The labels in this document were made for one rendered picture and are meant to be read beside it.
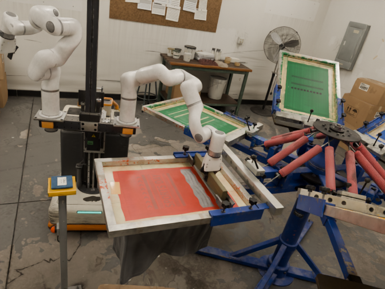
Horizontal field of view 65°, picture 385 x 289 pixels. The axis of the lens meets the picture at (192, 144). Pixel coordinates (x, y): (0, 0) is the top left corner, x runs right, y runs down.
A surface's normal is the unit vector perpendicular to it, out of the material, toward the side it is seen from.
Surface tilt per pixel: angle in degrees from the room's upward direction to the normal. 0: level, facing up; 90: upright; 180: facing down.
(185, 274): 0
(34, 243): 0
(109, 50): 90
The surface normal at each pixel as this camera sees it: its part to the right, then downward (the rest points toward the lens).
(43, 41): 0.36, 0.48
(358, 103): -0.93, -0.03
